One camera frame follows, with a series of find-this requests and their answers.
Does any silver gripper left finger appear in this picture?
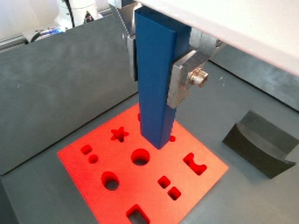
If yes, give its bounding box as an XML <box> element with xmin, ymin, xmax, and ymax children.
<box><xmin>111</xmin><ymin>2</ymin><xmax>139</xmax><ymax>81</ymax></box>

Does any red shape sorter block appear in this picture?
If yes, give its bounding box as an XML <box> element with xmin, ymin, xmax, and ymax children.
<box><xmin>58</xmin><ymin>106</ymin><xmax>228</xmax><ymax>224</ymax></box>

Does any black curved holder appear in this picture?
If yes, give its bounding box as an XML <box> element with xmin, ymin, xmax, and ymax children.
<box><xmin>223</xmin><ymin>110</ymin><xmax>299</xmax><ymax>179</ymax></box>

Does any blue rectangular bar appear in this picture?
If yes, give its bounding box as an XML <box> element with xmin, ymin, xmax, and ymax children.
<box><xmin>135</xmin><ymin>6</ymin><xmax>192</xmax><ymax>149</ymax></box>

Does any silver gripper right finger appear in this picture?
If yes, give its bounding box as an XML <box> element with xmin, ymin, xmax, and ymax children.
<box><xmin>167</xmin><ymin>29</ymin><xmax>226</xmax><ymax>109</ymax></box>

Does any aluminium frame rail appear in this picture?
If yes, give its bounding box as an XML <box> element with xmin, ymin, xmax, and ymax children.
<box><xmin>0</xmin><ymin>24</ymin><xmax>68</xmax><ymax>51</ymax></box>

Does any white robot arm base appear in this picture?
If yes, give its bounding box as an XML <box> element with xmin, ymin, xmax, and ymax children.
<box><xmin>55</xmin><ymin>0</ymin><xmax>99</xmax><ymax>30</ymax></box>

